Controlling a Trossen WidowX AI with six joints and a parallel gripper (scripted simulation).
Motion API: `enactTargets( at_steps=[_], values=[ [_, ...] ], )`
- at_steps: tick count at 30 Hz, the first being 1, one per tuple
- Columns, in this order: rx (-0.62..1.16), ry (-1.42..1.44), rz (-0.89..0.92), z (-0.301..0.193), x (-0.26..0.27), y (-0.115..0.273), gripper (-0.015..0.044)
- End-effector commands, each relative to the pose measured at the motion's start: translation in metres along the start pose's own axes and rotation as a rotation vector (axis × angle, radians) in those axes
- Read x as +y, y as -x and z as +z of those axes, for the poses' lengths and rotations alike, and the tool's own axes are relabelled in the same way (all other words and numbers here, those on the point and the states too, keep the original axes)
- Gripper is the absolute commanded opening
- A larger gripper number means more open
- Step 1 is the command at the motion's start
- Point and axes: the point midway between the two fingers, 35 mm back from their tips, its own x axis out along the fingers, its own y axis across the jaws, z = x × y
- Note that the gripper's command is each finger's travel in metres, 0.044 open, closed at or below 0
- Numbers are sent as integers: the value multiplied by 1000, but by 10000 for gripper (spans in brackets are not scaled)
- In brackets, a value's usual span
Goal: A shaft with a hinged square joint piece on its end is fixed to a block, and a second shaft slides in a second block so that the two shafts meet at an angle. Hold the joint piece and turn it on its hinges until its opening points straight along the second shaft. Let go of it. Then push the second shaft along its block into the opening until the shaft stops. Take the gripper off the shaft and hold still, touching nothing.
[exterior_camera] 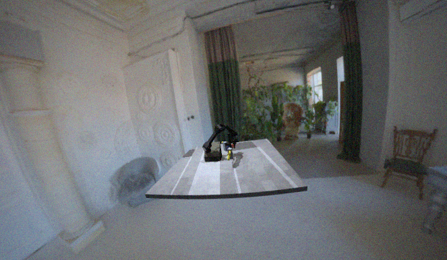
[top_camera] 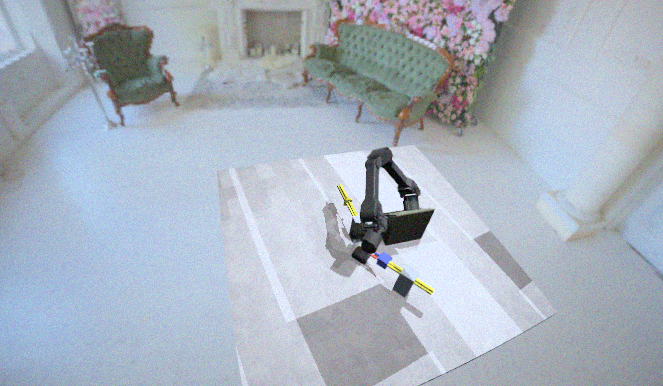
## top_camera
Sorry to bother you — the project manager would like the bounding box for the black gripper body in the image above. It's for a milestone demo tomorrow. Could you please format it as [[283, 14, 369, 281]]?
[[352, 246, 370, 265]]

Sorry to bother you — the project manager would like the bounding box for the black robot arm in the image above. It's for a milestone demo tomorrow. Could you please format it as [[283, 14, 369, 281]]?
[[350, 147, 421, 254]]

